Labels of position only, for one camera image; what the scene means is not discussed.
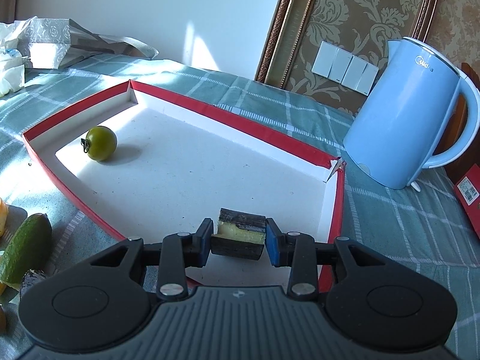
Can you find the green tomato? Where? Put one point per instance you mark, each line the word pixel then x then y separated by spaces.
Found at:
pixel 99 143

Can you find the light blue electric kettle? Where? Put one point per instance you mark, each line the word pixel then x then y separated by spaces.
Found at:
pixel 394 135

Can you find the red shallow cardboard tray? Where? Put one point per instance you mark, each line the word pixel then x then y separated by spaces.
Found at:
pixel 179 161

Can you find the eggplant piece dark skin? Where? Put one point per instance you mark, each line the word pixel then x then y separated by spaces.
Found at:
pixel 239 235

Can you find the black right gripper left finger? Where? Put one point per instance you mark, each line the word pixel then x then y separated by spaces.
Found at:
pixel 177 252

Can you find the red small box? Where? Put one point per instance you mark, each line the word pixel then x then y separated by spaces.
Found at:
pixel 467 191

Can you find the checked teal bedspread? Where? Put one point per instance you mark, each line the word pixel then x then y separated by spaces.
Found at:
pixel 425 229

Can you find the white wall switch panel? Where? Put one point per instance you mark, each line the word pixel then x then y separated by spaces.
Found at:
pixel 344 68

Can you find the green cucumber half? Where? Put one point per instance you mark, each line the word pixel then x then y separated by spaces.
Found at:
pixel 29 248

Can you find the ornate wooden frame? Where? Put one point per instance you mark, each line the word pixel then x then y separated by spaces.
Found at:
pixel 288 26

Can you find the silver patterned gift bag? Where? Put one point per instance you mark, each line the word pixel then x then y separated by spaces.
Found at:
pixel 60 43

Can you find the eggplant piece on table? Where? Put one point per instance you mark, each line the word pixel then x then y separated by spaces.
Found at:
pixel 31 278

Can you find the white crumpled tissue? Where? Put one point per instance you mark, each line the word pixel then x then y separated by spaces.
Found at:
pixel 12 61

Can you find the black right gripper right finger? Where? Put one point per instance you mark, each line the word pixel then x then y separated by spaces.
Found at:
pixel 310 262

